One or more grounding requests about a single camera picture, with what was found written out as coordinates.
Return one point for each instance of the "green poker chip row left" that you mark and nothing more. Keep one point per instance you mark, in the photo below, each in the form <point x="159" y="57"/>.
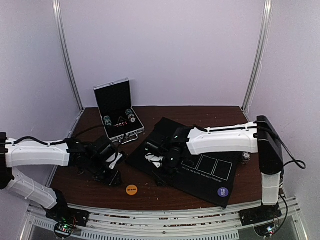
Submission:
<point x="107" y="122"/>

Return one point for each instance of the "poker chip stack on table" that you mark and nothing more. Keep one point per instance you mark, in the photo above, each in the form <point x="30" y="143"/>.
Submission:
<point x="245" y="159"/>

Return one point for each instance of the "red dice set in case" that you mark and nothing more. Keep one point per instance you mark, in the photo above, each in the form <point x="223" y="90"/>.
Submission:
<point x="121" y="122"/>

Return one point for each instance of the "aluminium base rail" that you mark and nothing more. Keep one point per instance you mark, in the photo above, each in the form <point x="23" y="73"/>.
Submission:
<point x="213" y="223"/>

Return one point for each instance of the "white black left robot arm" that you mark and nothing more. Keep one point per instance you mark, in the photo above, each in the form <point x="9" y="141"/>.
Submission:
<point x="30" y="151"/>

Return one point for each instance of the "orange big blind button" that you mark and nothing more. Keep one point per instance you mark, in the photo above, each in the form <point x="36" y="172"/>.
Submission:
<point x="131" y="190"/>

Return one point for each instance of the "black poker playing mat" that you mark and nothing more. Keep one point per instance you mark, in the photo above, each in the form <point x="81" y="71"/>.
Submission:
<point x="200" y="175"/>

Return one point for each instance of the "aluminium frame post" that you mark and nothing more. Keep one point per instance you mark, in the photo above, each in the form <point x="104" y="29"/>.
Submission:
<point x="257" y="63"/>
<point x="65" y="53"/>

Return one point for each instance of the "purple small blind button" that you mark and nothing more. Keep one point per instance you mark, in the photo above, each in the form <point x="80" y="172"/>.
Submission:
<point x="223" y="192"/>

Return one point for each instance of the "right aluminium frame post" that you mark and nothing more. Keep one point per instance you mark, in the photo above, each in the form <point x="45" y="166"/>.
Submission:
<point x="257" y="63"/>

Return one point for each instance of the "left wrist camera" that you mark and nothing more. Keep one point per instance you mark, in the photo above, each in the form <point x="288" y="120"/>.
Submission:
<point x="105" y="152"/>

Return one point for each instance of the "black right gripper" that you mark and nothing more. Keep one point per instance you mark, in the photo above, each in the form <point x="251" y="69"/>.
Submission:
<point x="155" y="168"/>

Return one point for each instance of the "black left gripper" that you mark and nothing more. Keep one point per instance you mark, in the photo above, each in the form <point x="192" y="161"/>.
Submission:
<point x="111" y="180"/>

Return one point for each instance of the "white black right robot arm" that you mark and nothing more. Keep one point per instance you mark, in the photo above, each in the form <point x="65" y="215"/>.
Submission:
<point x="257" y="137"/>

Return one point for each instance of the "green red poker chip row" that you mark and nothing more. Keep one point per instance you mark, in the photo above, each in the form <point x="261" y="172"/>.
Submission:
<point x="130" y="115"/>

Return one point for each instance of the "aluminium poker chip case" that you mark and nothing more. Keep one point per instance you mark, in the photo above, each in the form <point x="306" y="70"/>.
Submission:
<point x="113" y="99"/>

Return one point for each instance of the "left aluminium frame post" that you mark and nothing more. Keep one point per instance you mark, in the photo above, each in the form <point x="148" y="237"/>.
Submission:
<point x="65" y="53"/>

